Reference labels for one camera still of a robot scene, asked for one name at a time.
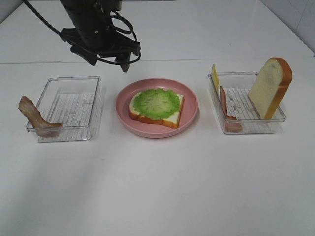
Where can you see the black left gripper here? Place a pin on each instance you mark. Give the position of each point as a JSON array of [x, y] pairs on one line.
[[110, 41]]

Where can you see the green lettuce leaf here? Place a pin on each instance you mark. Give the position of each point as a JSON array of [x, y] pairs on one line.
[[156, 104]]

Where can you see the bread slice from tray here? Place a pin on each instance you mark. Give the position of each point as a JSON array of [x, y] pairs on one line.
[[172, 121]]

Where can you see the brown bacon strip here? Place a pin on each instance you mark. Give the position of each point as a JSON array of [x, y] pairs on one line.
[[42, 127]]

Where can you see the pink bacon strip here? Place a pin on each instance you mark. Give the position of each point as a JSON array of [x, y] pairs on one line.
[[225, 105]]

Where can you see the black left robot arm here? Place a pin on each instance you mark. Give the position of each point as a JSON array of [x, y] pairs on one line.
[[92, 14]]

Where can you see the left clear plastic tray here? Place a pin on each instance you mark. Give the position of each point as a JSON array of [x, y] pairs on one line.
[[76, 103]]

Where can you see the clear plastic tray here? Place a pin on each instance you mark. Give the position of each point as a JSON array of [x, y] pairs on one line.
[[76, 103], [240, 115]]

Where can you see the pink round plate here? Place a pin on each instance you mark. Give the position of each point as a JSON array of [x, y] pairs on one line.
[[188, 113]]

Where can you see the yellow cheese slice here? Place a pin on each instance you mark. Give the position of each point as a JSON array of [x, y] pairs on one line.
[[215, 78]]

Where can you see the right clear plastic tray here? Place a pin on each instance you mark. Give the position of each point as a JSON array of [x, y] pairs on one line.
[[240, 115]]

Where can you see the bread slice in right tray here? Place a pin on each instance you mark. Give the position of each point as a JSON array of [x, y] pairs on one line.
[[270, 87]]

